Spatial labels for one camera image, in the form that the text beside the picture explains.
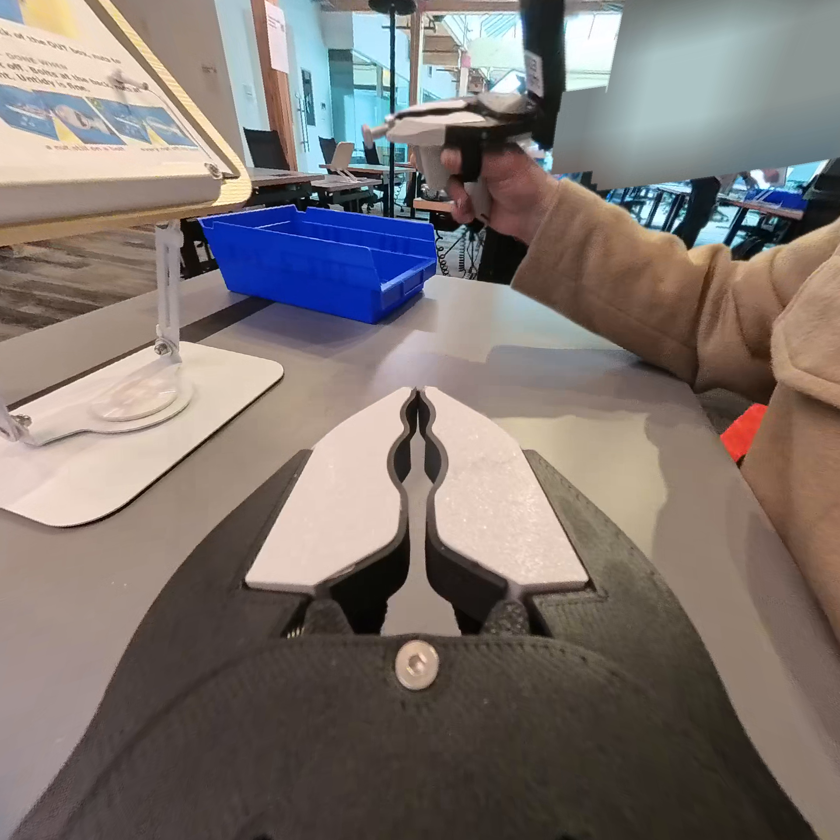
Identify person's right forearm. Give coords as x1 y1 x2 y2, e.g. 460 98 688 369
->
511 177 840 403

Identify black floor pole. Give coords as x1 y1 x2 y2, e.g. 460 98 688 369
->
367 0 417 217

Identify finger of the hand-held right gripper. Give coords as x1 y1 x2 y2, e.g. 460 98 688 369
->
397 96 488 122
385 117 485 148

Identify grey desk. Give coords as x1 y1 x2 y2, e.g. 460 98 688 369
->
0 276 840 840

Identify black office chair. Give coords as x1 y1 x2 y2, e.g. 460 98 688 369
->
243 126 296 173

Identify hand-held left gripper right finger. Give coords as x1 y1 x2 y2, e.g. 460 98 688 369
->
419 386 589 631

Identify white acrylic sheet holder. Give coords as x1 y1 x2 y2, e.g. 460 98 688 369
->
0 85 222 227

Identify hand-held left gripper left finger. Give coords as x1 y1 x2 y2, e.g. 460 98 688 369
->
244 386 421 634

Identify person's right hand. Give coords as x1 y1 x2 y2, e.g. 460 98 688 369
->
440 141 560 245

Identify person's tan coat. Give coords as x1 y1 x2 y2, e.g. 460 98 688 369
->
738 308 840 664

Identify printed instruction sheet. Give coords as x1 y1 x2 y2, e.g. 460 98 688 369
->
0 0 206 158

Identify blue plastic bin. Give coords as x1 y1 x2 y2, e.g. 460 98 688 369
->
198 205 439 325

